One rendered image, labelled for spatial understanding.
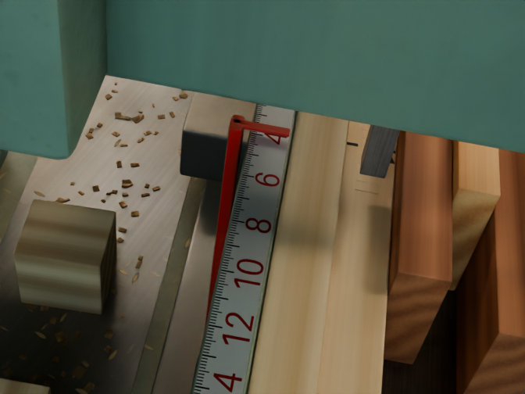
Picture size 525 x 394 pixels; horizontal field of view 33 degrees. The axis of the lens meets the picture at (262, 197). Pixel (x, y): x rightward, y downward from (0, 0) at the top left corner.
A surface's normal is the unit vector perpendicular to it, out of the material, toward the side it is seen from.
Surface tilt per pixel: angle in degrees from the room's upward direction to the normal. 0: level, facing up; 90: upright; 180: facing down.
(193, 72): 90
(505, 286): 0
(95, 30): 90
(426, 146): 0
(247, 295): 0
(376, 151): 90
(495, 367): 90
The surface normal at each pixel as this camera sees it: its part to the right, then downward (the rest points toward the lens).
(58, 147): 0.24, 0.75
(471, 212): -0.15, 0.73
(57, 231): 0.11, -0.65
